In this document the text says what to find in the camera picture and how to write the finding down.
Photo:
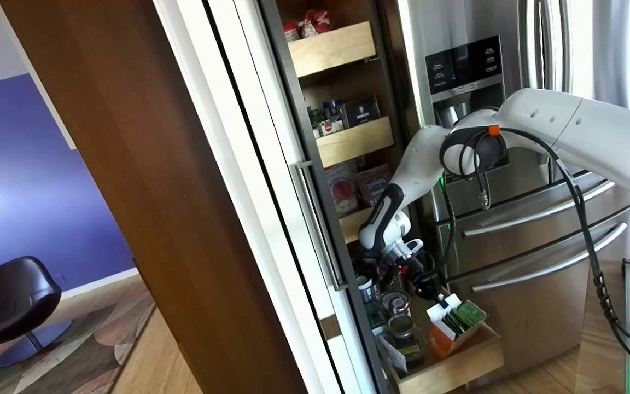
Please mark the patterned floor rug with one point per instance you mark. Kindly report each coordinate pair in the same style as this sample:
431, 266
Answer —
74, 351

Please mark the pink food package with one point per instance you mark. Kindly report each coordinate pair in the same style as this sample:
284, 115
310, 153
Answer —
372, 183

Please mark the orange tea bag box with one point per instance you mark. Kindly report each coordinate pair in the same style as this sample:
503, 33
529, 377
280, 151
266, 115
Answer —
459, 325

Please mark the wooden pantry shelf drawer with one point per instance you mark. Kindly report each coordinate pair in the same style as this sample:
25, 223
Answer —
356, 142
351, 223
334, 47

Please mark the white and grey pantry door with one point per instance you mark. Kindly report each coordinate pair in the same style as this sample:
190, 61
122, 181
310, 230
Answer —
257, 183

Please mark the brown wooden wall panel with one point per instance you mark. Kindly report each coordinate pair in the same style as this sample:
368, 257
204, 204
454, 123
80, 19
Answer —
147, 183

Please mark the glass jar with metal lid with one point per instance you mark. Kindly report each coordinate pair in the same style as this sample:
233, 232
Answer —
395, 302
405, 339

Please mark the red food packages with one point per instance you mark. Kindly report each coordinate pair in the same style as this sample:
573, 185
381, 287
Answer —
307, 23

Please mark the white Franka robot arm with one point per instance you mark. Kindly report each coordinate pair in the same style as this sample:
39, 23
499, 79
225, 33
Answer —
592, 132

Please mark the stainless steel refrigerator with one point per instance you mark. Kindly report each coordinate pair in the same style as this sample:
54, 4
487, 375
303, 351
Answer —
547, 308

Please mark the black swivel chair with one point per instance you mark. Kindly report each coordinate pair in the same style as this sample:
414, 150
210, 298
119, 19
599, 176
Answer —
11, 296

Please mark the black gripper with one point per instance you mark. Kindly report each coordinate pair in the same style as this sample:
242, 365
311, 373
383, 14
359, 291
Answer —
411, 274

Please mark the white and blue can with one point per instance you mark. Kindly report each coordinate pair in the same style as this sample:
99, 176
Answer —
365, 287

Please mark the dark food boxes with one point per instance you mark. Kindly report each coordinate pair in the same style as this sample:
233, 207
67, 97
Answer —
345, 115

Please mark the red and white food bag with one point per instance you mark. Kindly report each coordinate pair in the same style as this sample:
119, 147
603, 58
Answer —
341, 189

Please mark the wooden pull-out pantry drawer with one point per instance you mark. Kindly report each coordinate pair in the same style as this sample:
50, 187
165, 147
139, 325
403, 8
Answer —
469, 361

